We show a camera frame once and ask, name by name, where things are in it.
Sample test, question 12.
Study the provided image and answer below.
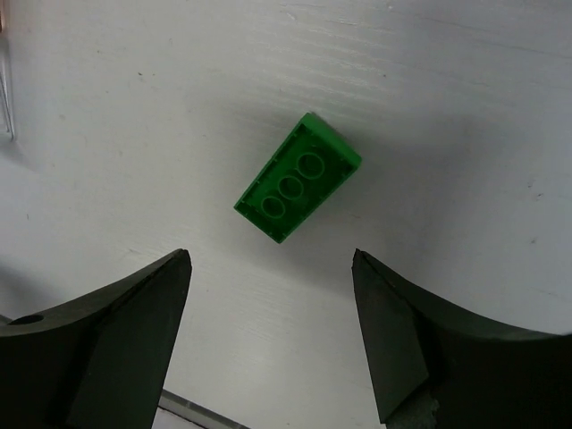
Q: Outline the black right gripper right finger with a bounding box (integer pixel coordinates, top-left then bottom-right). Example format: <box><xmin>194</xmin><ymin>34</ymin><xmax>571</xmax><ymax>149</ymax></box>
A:
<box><xmin>352</xmin><ymin>250</ymin><xmax>571</xmax><ymax>428</ymax></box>

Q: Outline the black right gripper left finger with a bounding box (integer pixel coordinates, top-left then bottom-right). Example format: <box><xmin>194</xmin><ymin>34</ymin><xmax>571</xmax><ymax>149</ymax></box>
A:
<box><xmin>1</xmin><ymin>249</ymin><xmax>192</xmax><ymax>428</ymax></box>

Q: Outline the green flat lego plate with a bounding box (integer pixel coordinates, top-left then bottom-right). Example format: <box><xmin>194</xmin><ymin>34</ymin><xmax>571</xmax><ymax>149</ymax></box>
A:
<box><xmin>234</xmin><ymin>113</ymin><xmax>362</xmax><ymax>243</ymax></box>

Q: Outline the clear divided plastic container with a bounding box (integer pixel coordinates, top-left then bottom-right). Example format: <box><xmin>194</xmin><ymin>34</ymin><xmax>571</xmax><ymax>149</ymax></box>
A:
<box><xmin>0</xmin><ymin>0</ymin><xmax>15</xmax><ymax>145</ymax></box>

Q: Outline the aluminium frame rail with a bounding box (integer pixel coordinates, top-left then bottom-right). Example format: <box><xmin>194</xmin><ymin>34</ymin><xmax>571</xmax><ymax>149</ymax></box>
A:
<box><xmin>158</xmin><ymin>390</ymin><xmax>248</xmax><ymax>429</ymax></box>

